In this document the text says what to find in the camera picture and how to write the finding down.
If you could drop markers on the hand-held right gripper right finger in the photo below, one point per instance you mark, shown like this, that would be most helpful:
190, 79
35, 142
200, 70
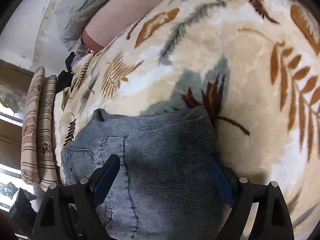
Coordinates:
220, 181

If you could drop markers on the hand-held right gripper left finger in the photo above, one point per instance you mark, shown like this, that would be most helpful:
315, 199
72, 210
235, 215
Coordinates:
107, 180

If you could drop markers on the blue denim pants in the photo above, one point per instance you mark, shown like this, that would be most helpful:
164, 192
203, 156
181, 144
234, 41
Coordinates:
162, 167

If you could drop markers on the striped floral cushion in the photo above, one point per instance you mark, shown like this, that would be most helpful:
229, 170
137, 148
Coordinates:
47, 135
30, 130

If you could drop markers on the cream small-print pillow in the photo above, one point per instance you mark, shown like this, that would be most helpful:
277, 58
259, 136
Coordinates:
57, 120

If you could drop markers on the dark object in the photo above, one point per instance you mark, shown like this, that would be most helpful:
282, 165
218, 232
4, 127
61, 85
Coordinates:
21, 206

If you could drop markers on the black cloth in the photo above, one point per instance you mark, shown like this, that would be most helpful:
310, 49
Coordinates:
65, 78

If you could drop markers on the leaf print blanket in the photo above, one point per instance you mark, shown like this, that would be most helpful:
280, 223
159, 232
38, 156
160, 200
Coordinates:
200, 55

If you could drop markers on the colourful packets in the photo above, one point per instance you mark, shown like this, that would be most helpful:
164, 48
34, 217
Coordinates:
83, 51

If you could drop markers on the pink bolster cushion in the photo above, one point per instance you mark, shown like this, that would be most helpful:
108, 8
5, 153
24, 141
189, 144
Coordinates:
112, 25

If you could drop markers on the grey quilted pillow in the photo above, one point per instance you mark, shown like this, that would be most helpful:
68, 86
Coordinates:
75, 12

